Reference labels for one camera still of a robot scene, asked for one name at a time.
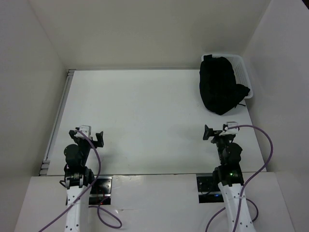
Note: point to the black shorts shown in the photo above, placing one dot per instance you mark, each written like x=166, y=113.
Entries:
x=218, y=87

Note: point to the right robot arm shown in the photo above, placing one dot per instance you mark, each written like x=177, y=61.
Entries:
x=229, y=179

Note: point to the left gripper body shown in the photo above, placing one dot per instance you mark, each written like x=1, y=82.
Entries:
x=85, y=145

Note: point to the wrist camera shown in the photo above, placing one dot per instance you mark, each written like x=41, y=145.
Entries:
x=83, y=130
x=230, y=128

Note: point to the white plastic basket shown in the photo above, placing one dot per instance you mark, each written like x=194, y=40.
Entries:
x=240, y=71

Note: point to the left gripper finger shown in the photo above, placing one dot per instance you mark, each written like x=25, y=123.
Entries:
x=72, y=134
x=99, y=142

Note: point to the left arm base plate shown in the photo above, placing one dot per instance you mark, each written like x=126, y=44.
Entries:
x=100, y=193

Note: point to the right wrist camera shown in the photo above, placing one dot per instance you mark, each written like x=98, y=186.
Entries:
x=230, y=128

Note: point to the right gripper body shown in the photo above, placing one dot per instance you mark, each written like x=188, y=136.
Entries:
x=221, y=141

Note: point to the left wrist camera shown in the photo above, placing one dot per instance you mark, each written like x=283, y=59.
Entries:
x=83, y=130

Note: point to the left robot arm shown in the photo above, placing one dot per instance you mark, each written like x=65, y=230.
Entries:
x=78, y=178

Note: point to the aluminium table edge rail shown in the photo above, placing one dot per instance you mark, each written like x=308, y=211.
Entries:
x=51, y=143

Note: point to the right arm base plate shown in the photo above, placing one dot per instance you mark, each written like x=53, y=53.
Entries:
x=208, y=190

